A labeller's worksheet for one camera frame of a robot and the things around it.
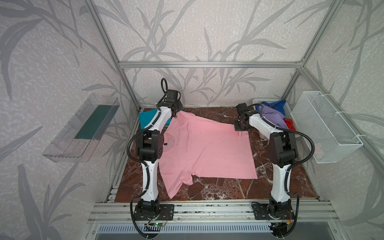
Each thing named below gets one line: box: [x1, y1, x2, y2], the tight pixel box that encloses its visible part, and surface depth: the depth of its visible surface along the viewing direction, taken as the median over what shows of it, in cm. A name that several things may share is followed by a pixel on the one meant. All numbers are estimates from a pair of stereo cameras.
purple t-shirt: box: [258, 104, 288, 130], surface depth 92 cm
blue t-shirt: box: [255, 100, 286, 116], surface depth 114 cm
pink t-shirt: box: [159, 111, 258, 199], surface depth 98 cm
